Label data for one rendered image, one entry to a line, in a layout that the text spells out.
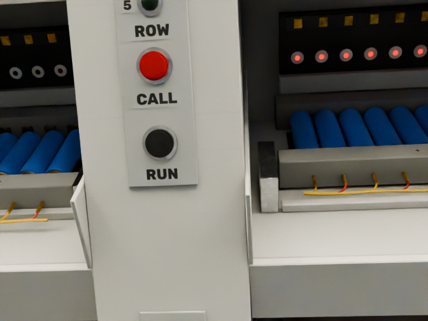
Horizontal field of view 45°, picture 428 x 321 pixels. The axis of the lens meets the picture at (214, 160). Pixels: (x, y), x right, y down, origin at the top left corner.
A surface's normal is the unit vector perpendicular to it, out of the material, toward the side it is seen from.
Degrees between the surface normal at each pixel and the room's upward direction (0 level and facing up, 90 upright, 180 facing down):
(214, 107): 90
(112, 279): 90
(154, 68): 90
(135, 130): 90
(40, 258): 21
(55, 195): 111
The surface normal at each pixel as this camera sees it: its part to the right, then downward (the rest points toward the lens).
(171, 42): -0.07, 0.18
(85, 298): -0.04, 0.51
